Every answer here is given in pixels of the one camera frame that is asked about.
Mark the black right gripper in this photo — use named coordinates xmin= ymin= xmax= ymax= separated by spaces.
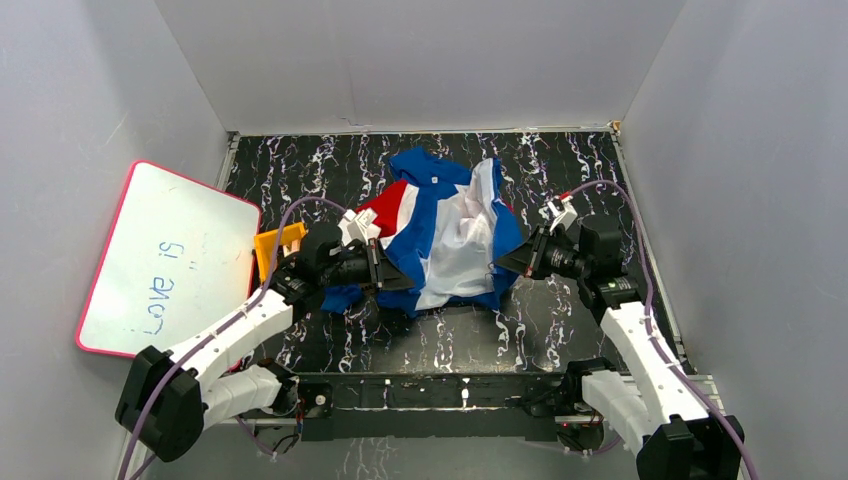
xmin=494 ymin=224 xmax=591 ymax=281

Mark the blue red white jacket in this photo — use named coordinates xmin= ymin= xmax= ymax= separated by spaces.
xmin=353 ymin=147 xmax=523 ymax=317

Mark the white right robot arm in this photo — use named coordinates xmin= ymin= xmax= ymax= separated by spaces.
xmin=495 ymin=216 xmax=744 ymax=479

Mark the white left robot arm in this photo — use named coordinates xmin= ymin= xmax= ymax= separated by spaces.
xmin=115 ymin=223 xmax=415 ymax=462

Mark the orange plastic box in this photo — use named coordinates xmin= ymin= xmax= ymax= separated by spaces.
xmin=253 ymin=222 xmax=307 ymax=281

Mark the pink-framed whiteboard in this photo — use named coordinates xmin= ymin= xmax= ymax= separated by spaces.
xmin=76 ymin=160 xmax=261 ymax=357

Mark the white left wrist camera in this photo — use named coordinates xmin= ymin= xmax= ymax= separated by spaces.
xmin=338 ymin=208 xmax=381 ymax=246

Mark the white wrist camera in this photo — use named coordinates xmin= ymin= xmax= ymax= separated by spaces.
xmin=545 ymin=192 xmax=578 ymax=235
xmin=338 ymin=208 xmax=381 ymax=246

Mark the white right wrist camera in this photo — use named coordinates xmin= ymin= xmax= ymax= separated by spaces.
xmin=545 ymin=192 xmax=578 ymax=235

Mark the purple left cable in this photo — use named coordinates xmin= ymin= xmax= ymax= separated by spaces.
xmin=115 ymin=195 xmax=349 ymax=480

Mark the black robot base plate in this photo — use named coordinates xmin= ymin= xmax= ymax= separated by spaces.
xmin=238 ymin=370 xmax=631 ymax=458

